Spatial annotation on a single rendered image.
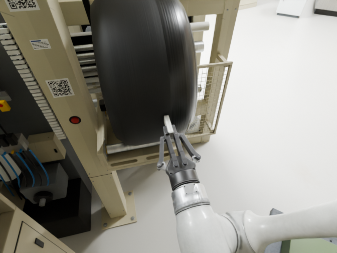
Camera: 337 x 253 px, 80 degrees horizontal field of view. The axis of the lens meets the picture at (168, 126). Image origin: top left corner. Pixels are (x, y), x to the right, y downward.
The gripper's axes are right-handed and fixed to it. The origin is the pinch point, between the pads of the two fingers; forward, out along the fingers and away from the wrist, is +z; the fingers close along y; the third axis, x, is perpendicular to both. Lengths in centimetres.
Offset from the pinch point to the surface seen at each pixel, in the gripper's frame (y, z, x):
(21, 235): 58, -13, 34
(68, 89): 31.7, 25.1, 1.3
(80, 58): 32, 63, 15
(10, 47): 43, 28, -14
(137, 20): 4.8, 21.8, -23.0
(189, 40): -10.1, 17.4, -17.9
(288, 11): -394, 391, 165
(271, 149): -123, 39, 126
